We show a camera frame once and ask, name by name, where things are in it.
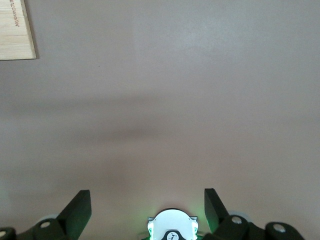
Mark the bamboo cutting board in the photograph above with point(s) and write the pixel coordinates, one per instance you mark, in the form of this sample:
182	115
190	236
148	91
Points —
15	37

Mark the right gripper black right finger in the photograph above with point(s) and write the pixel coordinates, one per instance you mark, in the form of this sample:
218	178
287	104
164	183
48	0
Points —
217	220

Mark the brown table cover mat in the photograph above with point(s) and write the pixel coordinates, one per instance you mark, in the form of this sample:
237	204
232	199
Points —
150	75

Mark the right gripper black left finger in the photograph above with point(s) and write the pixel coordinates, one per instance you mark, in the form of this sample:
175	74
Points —
72	220

